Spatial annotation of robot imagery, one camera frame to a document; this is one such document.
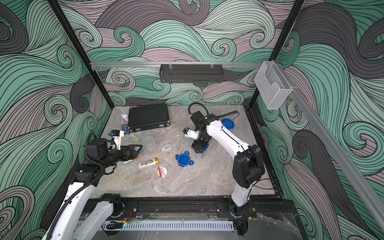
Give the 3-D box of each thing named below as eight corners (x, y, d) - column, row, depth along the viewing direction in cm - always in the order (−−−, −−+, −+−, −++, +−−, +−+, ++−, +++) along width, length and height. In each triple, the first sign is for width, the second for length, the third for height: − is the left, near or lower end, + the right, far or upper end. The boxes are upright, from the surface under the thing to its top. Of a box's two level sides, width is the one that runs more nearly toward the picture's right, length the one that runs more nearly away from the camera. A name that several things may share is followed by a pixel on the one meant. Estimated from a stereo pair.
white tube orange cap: (139, 169, 89) (138, 167, 87) (139, 164, 91) (138, 162, 89) (159, 163, 91) (158, 161, 89) (158, 158, 93) (157, 156, 91)
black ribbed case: (130, 134, 105) (127, 128, 99) (131, 113, 118) (128, 107, 112) (171, 127, 109) (170, 121, 103) (167, 108, 122) (166, 101, 116)
